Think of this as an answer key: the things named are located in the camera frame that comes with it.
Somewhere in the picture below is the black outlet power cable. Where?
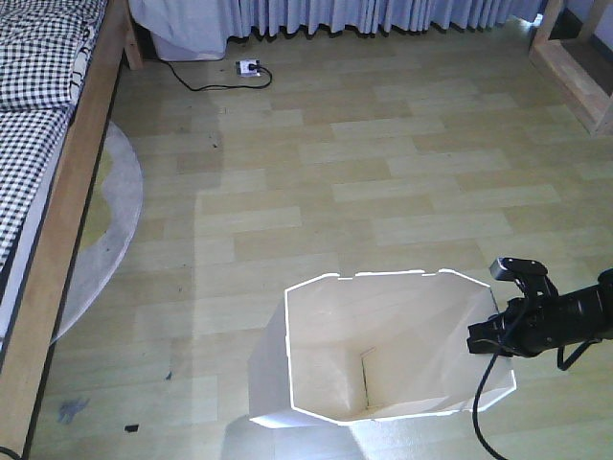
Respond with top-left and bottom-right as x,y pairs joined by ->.
157,57 -> 274,93

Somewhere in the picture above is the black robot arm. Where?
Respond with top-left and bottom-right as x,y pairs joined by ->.
466,269 -> 612,370

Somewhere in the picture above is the floor power outlet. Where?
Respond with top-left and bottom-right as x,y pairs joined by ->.
235,59 -> 261,78

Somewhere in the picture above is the grey yellow round rug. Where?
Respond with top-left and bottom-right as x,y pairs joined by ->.
52,123 -> 144,341

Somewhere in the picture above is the wooden shelf frame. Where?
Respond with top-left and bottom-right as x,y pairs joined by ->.
529,1 -> 612,136

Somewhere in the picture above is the white curtain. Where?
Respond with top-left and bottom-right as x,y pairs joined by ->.
128,0 -> 545,61

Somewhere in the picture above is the white trash bin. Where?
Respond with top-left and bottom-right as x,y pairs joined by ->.
248,269 -> 516,428

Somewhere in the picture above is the black white checkered bedding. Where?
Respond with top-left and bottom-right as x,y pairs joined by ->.
1,1 -> 106,263

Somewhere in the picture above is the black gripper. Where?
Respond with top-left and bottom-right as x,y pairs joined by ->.
466,296 -> 562,357

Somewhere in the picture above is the wooden bed frame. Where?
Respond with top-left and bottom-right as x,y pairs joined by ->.
1,1 -> 143,459

